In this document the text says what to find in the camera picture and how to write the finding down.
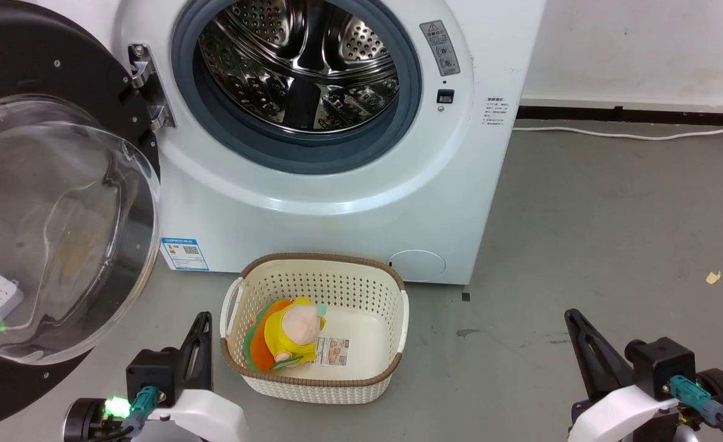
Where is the stainless steel washer drum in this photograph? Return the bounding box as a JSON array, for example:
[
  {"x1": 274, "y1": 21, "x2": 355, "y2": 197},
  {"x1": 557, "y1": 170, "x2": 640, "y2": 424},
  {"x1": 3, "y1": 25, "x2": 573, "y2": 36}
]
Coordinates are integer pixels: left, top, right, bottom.
[{"x1": 198, "y1": 0, "x2": 401, "y2": 134}]

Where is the white printed doll tag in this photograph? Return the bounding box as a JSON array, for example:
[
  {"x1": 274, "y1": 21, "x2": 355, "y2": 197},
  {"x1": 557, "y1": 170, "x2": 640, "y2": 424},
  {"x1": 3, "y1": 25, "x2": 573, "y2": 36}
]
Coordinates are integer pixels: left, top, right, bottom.
[{"x1": 314, "y1": 336, "x2": 351, "y2": 367}]

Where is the white front-load washing machine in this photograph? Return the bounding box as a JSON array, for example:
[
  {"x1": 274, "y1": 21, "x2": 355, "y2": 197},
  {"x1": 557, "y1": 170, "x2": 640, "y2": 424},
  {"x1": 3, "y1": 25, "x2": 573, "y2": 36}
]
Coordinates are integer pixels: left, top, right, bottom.
[{"x1": 23, "y1": 0, "x2": 546, "y2": 286}]

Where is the blue energy label sticker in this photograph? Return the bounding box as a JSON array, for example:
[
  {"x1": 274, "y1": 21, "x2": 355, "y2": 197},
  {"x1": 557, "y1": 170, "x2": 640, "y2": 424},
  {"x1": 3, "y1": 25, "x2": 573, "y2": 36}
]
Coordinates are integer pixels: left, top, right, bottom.
[{"x1": 160, "y1": 238, "x2": 210, "y2": 271}]

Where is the white washer power cable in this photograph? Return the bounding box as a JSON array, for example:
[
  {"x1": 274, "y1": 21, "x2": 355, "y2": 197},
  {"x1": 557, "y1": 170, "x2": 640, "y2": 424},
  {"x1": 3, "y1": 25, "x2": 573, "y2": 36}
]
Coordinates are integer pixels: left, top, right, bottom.
[{"x1": 513, "y1": 115, "x2": 723, "y2": 141}]

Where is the grey caution sticker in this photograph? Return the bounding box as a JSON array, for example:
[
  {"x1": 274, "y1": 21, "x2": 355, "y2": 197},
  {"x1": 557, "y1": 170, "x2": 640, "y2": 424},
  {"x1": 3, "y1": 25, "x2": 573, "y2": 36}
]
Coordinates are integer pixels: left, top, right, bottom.
[{"x1": 420, "y1": 20, "x2": 461, "y2": 77}]

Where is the yellow orange plush doll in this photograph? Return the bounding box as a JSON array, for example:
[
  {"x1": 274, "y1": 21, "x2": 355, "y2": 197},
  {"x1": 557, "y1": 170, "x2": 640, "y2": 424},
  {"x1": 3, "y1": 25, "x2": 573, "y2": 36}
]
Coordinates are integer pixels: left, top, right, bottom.
[{"x1": 243, "y1": 297, "x2": 327, "y2": 374}]

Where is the teal-plug right gripper cable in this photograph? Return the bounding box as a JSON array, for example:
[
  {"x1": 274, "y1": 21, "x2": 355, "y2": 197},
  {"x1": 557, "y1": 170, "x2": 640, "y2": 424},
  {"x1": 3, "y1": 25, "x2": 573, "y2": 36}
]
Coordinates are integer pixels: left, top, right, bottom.
[{"x1": 669, "y1": 375, "x2": 723, "y2": 442}]

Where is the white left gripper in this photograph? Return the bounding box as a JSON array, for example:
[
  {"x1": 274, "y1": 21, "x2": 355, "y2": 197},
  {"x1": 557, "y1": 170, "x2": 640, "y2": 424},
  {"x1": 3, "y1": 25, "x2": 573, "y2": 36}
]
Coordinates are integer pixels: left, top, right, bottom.
[{"x1": 143, "y1": 312, "x2": 249, "y2": 442}]

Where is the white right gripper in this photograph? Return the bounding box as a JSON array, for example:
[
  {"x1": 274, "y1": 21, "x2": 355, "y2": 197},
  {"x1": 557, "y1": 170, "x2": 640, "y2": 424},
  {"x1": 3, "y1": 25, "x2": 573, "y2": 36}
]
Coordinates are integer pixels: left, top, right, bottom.
[{"x1": 565, "y1": 309, "x2": 689, "y2": 442}]

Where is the round white filter cover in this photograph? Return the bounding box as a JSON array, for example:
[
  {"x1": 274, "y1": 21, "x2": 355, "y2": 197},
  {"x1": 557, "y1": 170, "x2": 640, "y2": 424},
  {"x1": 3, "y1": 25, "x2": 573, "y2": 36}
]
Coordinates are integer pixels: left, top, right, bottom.
[{"x1": 387, "y1": 249, "x2": 447, "y2": 284}]

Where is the cream perforated laundry basket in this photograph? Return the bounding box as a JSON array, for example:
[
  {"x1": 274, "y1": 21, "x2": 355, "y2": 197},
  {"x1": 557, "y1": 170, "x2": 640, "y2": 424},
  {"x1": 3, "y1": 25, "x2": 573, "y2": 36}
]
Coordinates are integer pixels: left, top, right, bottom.
[{"x1": 220, "y1": 252, "x2": 410, "y2": 405}]

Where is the black round glass washer door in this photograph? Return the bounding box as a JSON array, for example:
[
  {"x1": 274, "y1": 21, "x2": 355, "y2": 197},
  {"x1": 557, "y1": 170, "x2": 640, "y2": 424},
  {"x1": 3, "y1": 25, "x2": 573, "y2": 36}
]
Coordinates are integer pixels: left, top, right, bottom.
[{"x1": 0, "y1": 0, "x2": 163, "y2": 432}]

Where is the metal door hinge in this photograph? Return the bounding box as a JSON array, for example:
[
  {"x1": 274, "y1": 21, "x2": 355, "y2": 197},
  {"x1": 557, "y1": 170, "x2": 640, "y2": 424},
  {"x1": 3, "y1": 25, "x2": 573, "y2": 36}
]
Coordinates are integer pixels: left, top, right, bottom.
[{"x1": 128, "y1": 44, "x2": 176, "y2": 131}]

